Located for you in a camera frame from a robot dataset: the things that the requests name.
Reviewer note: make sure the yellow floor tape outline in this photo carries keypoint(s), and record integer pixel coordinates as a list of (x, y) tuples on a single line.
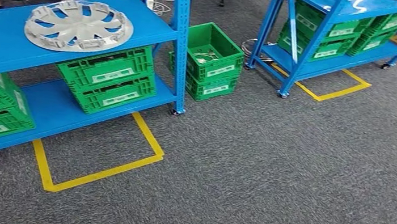
[(329, 95)]

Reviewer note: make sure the silver wheel hubcap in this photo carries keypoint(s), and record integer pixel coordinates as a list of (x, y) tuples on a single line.
[(76, 28)]

